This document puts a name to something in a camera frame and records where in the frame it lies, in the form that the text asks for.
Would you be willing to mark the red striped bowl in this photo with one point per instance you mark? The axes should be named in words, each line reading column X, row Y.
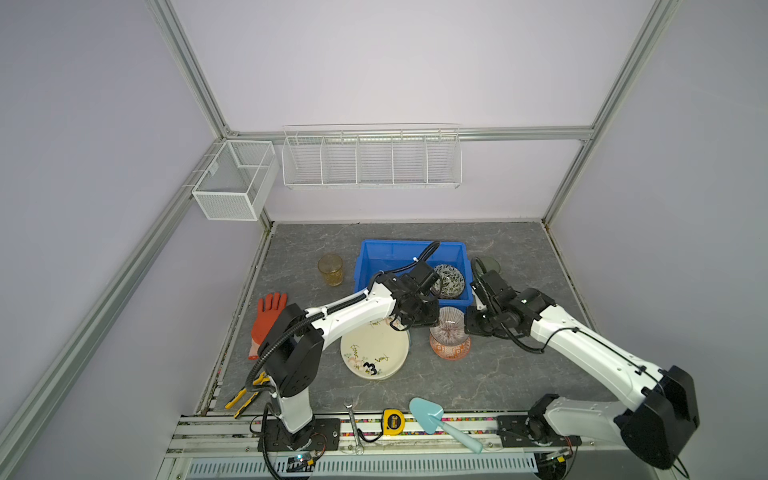
column 450, row 330

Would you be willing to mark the amber glass cup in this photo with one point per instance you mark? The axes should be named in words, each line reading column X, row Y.
column 330, row 266

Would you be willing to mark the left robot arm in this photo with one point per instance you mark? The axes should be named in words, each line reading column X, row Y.
column 374, row 321

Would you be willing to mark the floral cream plate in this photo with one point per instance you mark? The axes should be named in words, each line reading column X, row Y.
column 376, row 351

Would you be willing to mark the blue plastic bin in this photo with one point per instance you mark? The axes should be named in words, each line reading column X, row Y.
column 385, row 255

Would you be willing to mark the orange blue patterned bowl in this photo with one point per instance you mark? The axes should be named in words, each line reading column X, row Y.
column 451, row 352

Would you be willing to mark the white wire shelf basket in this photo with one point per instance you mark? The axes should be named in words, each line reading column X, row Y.
column 389, row 155

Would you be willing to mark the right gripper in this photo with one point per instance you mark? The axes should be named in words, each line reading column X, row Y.
column 470, row 324

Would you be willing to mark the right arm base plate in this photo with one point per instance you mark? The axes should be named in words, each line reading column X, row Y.
column 520, row 430

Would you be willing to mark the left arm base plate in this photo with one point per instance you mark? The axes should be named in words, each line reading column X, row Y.
column 319, row 434

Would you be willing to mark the orange work glove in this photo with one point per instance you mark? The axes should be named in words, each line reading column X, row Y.
column 269, row 309

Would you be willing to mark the white vent grille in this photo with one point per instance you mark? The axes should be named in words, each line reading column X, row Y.
column 376, row 466

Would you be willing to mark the yellow handled pliers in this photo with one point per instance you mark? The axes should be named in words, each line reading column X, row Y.
column 246, row 396

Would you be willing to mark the yellow tape measure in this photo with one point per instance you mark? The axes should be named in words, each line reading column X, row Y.
column 393, row 422

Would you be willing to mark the teal garden trowel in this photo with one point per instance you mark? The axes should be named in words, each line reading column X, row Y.
column 429, row 415

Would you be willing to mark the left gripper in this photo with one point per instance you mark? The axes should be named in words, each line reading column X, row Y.
column 431, row 321

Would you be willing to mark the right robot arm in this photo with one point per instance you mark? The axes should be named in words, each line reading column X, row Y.
column 654, row 412

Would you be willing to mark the silver wrench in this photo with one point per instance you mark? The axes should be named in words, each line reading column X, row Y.
column 359, row 443

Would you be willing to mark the white mesh box basket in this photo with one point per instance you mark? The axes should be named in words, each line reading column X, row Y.
column 237, row 181

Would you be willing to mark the green glass cup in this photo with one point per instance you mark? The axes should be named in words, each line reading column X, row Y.
column 489, row 263

